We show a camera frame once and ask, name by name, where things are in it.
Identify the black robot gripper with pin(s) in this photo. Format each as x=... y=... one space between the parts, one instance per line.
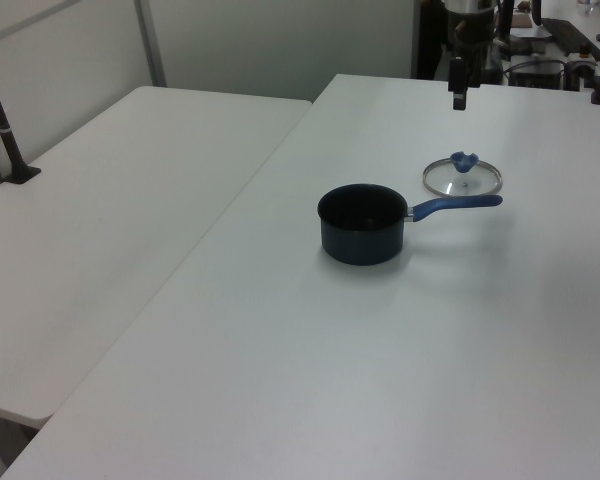
x=472 y=32

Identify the glass lid blue knob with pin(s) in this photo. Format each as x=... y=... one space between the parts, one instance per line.
x=462 y=175

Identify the black electronics box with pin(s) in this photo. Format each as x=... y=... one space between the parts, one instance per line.
x=537 y=75

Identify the black keyboard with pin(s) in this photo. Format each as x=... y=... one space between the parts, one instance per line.
x=572 y=35

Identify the white side table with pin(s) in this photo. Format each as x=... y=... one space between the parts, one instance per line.
x=105 y=225

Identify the grey partition frame post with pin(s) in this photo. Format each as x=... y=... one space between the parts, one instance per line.
x=151 y=42

